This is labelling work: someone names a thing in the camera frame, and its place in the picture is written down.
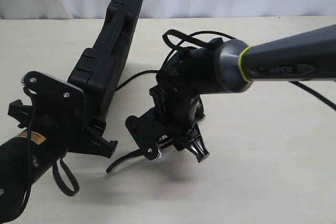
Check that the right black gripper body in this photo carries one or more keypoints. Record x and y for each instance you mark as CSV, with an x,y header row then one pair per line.
x,y
181,113

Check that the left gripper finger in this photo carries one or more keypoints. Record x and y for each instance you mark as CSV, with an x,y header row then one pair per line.
x,y
24,114
90,140

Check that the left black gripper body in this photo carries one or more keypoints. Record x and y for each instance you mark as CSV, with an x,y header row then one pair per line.
x,y
55,131

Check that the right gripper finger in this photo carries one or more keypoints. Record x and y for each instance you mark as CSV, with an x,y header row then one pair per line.
x,y
193,142
158,97

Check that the black plastic carry case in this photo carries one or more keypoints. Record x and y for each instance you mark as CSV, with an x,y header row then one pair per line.
x,y
99,68

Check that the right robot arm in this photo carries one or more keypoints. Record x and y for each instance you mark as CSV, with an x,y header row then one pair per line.
x,y
217,66

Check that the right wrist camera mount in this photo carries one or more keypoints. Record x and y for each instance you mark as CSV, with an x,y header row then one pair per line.
x,y
146,131

